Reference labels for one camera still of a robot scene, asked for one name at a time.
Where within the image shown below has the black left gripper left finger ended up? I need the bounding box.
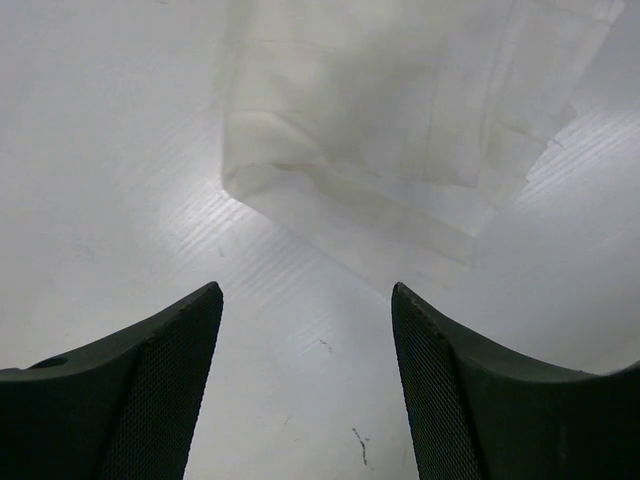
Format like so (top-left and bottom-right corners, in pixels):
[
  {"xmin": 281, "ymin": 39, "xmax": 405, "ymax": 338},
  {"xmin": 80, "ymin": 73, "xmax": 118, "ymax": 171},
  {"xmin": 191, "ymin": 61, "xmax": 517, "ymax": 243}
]
[{"xmin": 1, "ymin": 282, "xmax": 223, "ymax": 479}]

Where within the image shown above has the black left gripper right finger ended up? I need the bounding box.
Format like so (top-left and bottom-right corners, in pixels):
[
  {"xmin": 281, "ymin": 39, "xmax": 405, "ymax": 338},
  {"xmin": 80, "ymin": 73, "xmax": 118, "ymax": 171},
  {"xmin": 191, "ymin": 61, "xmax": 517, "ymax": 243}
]
[{"xmin": 391, "ymin": 284, "xmax": 639, "ymax": 479}]

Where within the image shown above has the white pleated skirt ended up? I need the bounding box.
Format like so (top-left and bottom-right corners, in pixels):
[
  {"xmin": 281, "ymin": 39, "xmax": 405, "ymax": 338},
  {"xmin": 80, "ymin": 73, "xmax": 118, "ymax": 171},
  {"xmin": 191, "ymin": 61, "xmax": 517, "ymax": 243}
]
[{"xmin": 221, "ymin": 1, "xmax": 625, "ymax": 288}]

